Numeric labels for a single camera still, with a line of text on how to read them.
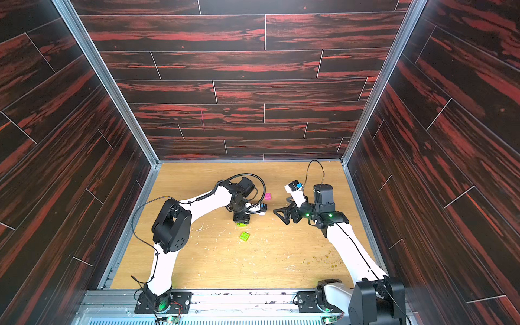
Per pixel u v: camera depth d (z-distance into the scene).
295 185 0.69
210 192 0.64
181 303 0.73
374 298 0.39
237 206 0.78
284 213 0.69
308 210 0.69
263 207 0.84
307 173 1.15
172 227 0.54
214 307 0.74
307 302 0.73
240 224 0.93
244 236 0.89
